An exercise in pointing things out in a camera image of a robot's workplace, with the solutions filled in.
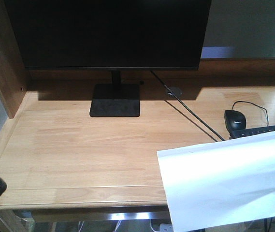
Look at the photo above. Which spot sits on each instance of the black computer mouse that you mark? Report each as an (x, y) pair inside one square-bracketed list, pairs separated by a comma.
[(234, 120)]

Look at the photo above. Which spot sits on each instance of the white paper sheets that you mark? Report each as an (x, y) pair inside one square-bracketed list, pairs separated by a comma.
[(219, 183)]

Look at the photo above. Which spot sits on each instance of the wooden computer desk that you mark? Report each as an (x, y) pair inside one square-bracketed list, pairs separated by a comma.
[(62, 164)]

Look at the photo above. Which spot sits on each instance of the black computer monitor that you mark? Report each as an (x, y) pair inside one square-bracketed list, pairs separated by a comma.
[(112, 35)]

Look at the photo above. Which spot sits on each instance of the black keyboard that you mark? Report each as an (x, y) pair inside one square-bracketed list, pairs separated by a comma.
[(252, 131)]

